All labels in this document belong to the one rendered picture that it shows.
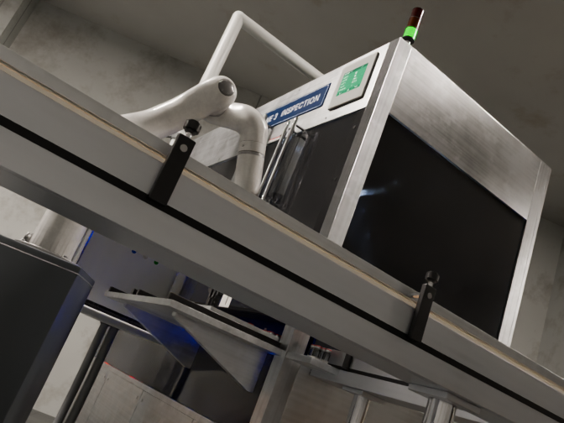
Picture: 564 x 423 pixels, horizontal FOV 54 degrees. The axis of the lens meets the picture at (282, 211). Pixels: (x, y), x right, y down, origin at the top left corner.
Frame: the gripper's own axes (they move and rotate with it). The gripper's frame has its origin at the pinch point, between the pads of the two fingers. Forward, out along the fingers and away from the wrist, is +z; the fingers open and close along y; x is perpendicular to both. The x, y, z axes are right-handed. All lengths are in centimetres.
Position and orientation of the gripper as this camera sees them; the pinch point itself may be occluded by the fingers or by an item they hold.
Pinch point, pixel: (211, 305)
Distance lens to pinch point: 175.5
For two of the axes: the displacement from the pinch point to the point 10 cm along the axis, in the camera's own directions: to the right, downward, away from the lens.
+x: -7.7, -4.6, -4.4
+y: -5.3, 0.9, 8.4
